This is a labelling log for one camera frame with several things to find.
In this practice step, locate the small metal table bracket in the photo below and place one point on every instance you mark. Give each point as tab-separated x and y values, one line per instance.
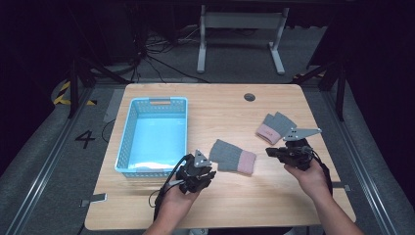
342	187
96	198

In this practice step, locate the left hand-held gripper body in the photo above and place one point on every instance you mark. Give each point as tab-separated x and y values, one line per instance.
192	176

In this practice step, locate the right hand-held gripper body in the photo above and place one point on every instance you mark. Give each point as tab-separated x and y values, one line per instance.
298	153

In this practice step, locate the white metal table frame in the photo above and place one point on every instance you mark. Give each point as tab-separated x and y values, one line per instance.
241	20

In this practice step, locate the yellow black hazard tape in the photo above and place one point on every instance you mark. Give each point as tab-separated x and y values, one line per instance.
62	94

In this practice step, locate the person's left hand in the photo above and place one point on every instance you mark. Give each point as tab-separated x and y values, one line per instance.
177	197

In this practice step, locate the light blue plastic basket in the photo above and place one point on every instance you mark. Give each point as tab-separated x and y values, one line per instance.
156	140

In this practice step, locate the black metal stand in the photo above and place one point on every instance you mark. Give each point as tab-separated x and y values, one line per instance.
74	84
341	88

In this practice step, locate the person's right hand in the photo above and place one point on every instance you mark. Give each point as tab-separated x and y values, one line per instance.
310	181

